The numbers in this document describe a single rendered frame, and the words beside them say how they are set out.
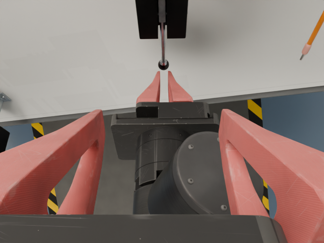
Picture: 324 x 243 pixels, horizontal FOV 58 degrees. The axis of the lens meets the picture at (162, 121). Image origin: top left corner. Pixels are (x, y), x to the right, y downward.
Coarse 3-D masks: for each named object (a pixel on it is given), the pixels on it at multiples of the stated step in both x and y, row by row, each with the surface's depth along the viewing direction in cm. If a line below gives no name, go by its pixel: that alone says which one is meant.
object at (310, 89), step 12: (228, 96) 51; (240, 96) 51; (252, 96) 51; (264, 96) 50; (120, 108) 55; (132, 108) 54; (24, 120) 58; (36, 120) 58; (48, 120) 57; (60, 120) 57
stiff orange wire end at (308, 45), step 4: (320, 20) 23; (316, 24) 24; (320, 24) 23; (316, 28) 24; (312, 32) 24; (316, 32) 24; (312, 36) 25; (308, 40) 25; (312, 40) 25; (308, 44) 25; (304, 48) 26; (308, 48) 26; (304, 52) 26
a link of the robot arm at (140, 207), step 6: (144, 186) 24; (150, 186) 24; (138, 192) 24; (144, 192) 24; (138, 198) 24; (144, 198) 24; (138, 204) 24; (144, 204) 23; (138, 210) 23; (144, 210) 23
